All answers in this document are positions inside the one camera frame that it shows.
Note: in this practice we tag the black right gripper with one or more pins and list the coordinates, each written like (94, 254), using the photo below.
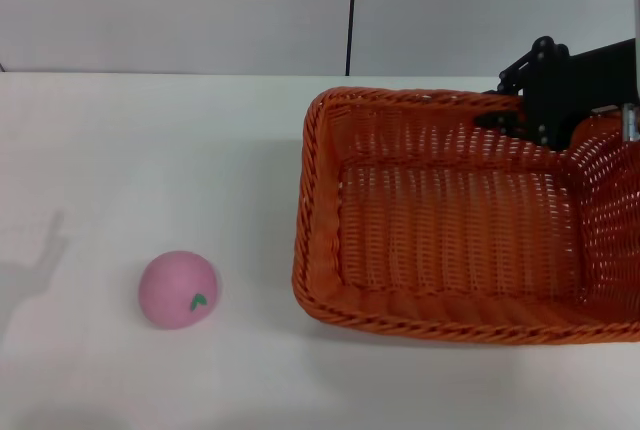
(575, 82)

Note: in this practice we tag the orange woven plastic basket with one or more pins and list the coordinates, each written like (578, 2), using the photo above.
(450, 230)

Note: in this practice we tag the pink toy peach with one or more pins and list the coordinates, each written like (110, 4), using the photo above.
(172, 290)

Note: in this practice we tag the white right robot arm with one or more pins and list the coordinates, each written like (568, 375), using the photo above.
(636, 25)

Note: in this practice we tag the black vertical wall strip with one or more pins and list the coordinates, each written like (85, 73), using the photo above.
(351, 10)

